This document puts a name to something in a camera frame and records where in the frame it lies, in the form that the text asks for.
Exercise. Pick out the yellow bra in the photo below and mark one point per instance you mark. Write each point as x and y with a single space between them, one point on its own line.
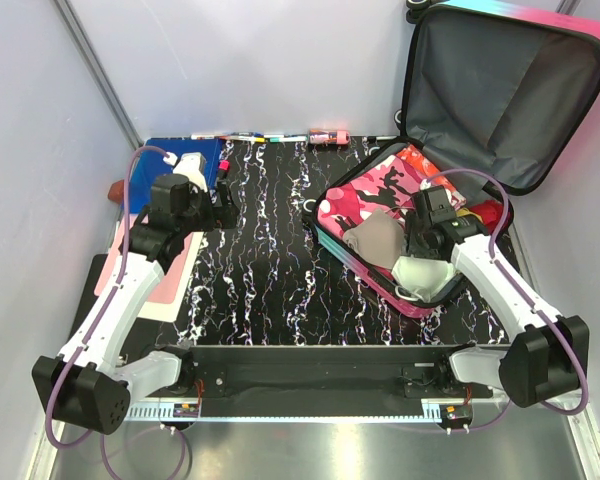
466 213

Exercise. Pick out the white bra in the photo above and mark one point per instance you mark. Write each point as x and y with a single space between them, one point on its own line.
419 279

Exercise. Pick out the brown red round object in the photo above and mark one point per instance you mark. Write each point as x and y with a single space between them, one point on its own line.
116 192

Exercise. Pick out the teal capped marker pen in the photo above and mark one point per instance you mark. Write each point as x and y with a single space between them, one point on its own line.
284 138

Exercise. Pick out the aluminium rail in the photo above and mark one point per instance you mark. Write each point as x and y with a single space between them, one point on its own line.
332 393

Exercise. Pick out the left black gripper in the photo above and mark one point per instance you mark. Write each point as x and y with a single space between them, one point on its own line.
224 216

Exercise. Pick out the pink teal hardshell suitcase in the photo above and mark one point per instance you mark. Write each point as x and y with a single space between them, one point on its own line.
489 86

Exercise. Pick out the red lace bra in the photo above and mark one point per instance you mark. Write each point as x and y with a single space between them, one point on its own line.
489 213

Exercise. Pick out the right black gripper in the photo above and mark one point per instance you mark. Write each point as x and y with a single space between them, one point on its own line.
411 225

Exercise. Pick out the blue folder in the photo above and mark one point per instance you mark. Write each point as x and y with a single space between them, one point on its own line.
151 165

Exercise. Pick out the pink camouflage garment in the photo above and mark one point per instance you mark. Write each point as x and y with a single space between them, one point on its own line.
388 186

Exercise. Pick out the beige bra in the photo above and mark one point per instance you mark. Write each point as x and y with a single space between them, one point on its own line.
378 240

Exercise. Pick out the orange white shirt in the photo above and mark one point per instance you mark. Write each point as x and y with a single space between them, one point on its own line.
412 156

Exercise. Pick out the pink patterned tube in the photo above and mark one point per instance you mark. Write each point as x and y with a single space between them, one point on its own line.
328 137

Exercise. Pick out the pink white board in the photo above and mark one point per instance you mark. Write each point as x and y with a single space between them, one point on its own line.
166 298

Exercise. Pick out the colourful marker pen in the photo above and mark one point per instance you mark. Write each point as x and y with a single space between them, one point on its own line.
243 136

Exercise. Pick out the red capped black marker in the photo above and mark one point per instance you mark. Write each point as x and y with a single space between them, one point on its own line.
223 169

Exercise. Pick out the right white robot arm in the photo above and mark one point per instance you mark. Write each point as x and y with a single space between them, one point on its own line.
546 360

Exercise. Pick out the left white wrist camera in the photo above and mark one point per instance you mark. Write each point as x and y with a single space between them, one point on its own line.
190 165

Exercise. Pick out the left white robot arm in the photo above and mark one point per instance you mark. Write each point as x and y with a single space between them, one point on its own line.
84 385

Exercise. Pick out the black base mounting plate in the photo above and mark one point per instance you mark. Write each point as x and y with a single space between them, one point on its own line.
226 371

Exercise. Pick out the black tape roll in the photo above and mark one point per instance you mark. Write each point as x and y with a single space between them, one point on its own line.
309 205

